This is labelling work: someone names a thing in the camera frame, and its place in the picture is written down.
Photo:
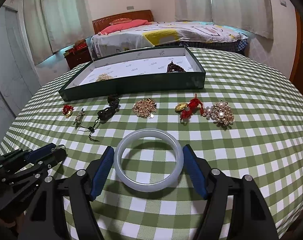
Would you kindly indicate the green jewelry box tray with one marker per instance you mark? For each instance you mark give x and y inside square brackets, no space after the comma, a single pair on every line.
[136,71]

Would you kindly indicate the gold pearl brooch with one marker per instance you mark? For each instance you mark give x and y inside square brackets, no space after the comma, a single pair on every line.
[220,112]

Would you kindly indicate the red gold small charm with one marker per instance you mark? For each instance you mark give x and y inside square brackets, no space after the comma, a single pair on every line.
[67,110]

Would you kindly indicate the red box on nightstand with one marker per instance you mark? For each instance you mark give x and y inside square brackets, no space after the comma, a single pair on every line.
[80,44]

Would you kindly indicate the white jade bangle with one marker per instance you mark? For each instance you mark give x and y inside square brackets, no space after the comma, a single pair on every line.
[148,160]

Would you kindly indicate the white curtain left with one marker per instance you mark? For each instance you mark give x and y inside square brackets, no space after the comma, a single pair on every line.
[52,25]

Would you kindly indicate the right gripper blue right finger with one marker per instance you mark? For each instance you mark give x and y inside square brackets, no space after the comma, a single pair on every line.
[196,168]

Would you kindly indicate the white curtain right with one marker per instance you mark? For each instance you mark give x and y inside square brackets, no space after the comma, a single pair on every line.
[254,16]

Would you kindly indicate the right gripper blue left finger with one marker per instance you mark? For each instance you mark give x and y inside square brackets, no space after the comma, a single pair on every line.
[98,170]

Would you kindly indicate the wooden headboard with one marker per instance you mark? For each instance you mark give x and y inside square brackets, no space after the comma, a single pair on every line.
[102,23]

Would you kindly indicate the green checkered tablecloth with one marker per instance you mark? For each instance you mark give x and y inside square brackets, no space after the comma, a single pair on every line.
[265,141]

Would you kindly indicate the pink pillow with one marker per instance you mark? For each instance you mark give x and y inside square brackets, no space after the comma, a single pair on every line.
[123,26]

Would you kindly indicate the bed with patterned cover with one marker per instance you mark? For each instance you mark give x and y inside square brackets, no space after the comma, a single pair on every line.
[192,34]

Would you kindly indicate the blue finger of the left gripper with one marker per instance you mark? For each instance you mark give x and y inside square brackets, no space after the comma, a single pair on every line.
[55,156]
[38,154]

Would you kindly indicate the dark wooden nightstand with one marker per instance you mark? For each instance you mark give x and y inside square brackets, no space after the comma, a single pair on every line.
[74,57]

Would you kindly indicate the white curtain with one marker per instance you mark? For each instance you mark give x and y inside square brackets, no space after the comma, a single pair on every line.
[52,25]
[254,16]

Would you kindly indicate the red knot gold charm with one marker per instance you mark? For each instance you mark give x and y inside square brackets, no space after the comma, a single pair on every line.
[186,110]

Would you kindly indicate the black pendant with cord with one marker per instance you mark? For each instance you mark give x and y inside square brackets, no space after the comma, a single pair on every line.
[103,116]

